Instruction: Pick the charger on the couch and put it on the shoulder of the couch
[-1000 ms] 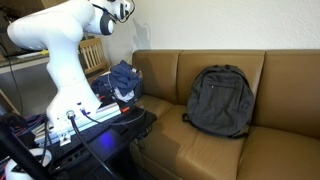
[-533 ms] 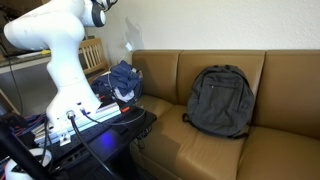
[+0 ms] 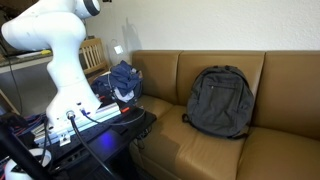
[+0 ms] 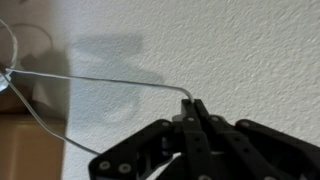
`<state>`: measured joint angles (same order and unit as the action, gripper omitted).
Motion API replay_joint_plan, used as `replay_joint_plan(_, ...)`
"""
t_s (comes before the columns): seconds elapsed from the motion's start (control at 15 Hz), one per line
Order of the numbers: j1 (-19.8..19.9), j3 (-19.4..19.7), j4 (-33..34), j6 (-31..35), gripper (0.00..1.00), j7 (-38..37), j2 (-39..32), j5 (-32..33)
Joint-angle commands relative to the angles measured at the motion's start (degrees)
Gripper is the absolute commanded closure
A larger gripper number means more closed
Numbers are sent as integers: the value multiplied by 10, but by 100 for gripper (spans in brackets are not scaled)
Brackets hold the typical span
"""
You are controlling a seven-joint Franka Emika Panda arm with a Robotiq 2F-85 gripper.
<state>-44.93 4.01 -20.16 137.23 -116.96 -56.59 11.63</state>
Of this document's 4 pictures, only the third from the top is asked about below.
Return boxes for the tan leather couch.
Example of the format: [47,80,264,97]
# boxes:
[129,49,320,180]

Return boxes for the cream white cloth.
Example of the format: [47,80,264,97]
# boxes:
[113,87,135,104]

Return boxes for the navy blue garment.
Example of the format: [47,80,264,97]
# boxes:
[108,59,144,98]

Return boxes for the orange black clamp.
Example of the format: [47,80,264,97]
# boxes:
[119,105,132,114]

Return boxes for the blue denim jeans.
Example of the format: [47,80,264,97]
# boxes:
[90,73,116,101]

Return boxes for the grey backpack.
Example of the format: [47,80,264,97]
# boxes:
[182,64,255,138]

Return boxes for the black robot cart table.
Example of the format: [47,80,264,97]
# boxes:
[33,105,158,180]

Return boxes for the wooden slat chair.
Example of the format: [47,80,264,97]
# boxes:
[79,38,110,81]

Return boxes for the wooden desk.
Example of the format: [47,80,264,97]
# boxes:
[0,51,54,75]

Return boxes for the black tripod stand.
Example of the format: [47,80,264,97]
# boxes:
[0,113,52,180]

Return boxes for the white round device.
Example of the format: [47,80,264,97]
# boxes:
[3,148,53,180]

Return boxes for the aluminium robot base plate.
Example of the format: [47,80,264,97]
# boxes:
[32,101,122,148]

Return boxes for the thin black base cable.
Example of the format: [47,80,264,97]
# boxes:
[79,108,147,127]

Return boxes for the thick black base cable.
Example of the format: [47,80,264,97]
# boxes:
[65,111,118,180]

